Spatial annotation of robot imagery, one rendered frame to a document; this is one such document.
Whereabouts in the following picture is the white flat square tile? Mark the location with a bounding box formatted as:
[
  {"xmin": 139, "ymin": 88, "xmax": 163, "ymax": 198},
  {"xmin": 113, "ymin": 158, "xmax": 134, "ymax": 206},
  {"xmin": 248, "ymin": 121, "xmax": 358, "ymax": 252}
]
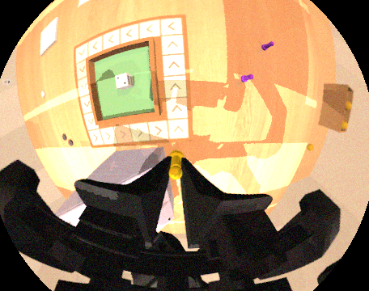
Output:
[{"xmin": 40, "ymin": 16, "xmax": 59, "ymax": 56}]

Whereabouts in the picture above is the white die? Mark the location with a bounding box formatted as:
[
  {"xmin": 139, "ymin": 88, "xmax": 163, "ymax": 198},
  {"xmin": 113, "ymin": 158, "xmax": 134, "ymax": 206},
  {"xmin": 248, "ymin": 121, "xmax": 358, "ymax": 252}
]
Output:
[{"xmin": 114, "ymin": 72, "xmax": 133, "ymax": 90}]

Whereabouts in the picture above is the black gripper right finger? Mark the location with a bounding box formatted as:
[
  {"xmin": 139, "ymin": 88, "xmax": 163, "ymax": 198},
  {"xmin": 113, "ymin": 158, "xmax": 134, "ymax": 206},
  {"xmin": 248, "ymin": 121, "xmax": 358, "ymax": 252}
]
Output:
[{"xmin": 180, "ymin": 158, "xmax": 273, "ymax": 249}]

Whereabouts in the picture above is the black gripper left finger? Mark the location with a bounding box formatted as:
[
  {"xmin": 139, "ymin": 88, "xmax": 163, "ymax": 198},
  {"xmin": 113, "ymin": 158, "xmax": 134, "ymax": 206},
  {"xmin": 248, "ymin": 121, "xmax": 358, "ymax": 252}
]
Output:
[{"xmin": 74, "ymin": 156, "xmax": 172, "ymax": 247}]

